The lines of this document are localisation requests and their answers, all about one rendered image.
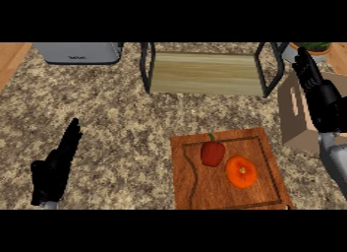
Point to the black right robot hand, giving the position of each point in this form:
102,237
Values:
325,101

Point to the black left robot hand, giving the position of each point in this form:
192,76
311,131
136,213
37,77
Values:
54,170

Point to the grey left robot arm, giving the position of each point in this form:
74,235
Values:
49,205

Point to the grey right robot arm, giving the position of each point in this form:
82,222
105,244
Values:
342,170

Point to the cardboard box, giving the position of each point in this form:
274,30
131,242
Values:
298,114

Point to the orange squash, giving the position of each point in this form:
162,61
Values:
240,171

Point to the brown wooden cutting board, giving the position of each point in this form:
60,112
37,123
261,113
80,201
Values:
229,170

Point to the potted green plant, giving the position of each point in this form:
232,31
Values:
313,49

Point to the black-framed wooden rack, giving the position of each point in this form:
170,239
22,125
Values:
204,72

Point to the red bell pepper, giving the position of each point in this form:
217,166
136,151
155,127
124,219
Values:
212,152

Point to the grey appliance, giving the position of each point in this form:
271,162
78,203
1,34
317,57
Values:
78,52

